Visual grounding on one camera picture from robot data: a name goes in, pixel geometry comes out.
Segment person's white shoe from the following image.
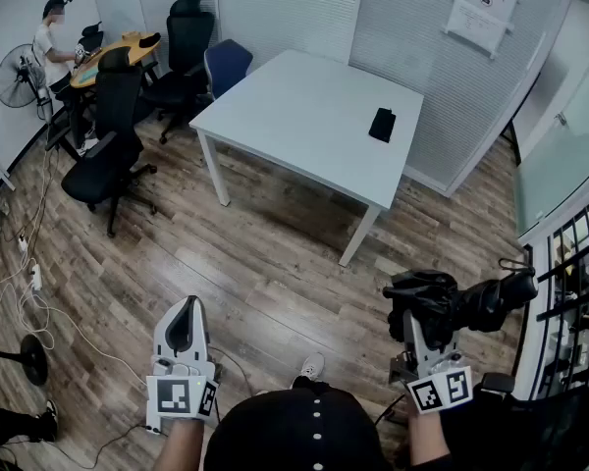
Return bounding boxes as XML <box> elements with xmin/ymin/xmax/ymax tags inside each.
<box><xmin>290</xmin><ymin>351</ymin><xmax>327</xmax><ymax>392</ymax></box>

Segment black cable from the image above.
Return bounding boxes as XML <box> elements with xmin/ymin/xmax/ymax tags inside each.
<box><xmin>52</xmin><ymin>421</ymin><xmax>154</xmax><ymax>471</ymax></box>

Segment white square table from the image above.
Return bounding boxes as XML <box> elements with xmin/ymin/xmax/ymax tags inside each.
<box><xmin>188</xmin><ymin>48</ymin><xmax>426</xmax><ymax>268</ymax></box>

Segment black high-back office chair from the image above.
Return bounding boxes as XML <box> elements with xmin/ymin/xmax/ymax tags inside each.
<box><xmin>75</xmin><ymin>21</ymin><xmax>105</xmax><ymax>64</ymax></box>
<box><xmin>137</xmin><ymin>0</ymin><xmax>218</xmax><ymax>146</ymax></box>
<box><xmin>60</xmin><ymin>45</ymin><xmax>159</xmax><ymax>239</ymax></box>

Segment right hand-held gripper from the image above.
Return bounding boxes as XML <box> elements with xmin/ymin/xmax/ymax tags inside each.
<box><xmin>389</xmin><ymin>309</ymin><xmax>474</xmax><ymax>417</ymax></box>

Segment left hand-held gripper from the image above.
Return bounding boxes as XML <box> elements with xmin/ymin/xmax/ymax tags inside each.
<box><xmin>145</xmin><ymin>295</ymin><xmax>221</xmax><ymax>435</ymax></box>

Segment blue chair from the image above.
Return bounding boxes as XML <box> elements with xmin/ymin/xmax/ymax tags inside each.
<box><xmin>203</xmin><ymin>38</ymin><xmax>255</xmax><ymax>101</ymax></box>

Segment person's black buttoned shirt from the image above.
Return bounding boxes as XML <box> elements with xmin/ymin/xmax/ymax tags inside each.
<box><xmin>202</xmin><ymin>384</ymin><xmax>395</xmax><ymax>471</ymax></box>

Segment black round pedestal table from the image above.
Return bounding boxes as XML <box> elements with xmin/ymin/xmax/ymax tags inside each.
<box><xmin>0</xmin><ymin>300</ymin><xmax>50</xmax><ymax>407</ymax></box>

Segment person's left forearm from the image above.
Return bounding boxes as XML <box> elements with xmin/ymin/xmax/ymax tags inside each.
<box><xmin>151</xmin><ymin>416</ymin><xmax>208</xmax><ymax>471</ymax></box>

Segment standing floor fan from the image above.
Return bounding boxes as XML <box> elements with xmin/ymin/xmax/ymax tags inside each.
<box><xmin>0</xmin><ymin>42</ymin><xmax>56</xmax><ymax>123</ymax></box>

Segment person's right forearm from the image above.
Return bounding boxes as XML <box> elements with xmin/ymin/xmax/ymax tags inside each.
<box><xmin>405</xmin><ymin>406</ymin><xmax>454</xmax><ymax>467</ymax></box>

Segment oval wooden table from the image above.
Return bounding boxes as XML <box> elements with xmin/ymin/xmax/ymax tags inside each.
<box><xmin>69</xmin><ymin>30</ymin><xmax>163</xmax><ymax>89</ymax></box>

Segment white cable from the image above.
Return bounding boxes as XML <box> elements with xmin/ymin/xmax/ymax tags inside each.
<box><xmin>0</xmin><ymin>149</ymin><xmax>148</xmax><ymax>392</ymax></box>

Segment black wallet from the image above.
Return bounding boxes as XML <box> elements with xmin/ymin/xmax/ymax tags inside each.
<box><xmin>367</xmin><ymin>107</ymin><xmax>398</xmax><ymax>143</ymax></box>

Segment white wall sign holder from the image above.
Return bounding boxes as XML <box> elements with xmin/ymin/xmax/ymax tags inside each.
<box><xmin>443</xmin><ymin>0</ymin><xmax>522</xmax><ymax>61</ymax></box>

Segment black window grille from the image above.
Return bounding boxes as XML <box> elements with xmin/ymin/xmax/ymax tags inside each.
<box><xmin>513</xmin><ymin>183</ymin><xmax>589</xmax><ymax>402</ymax></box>

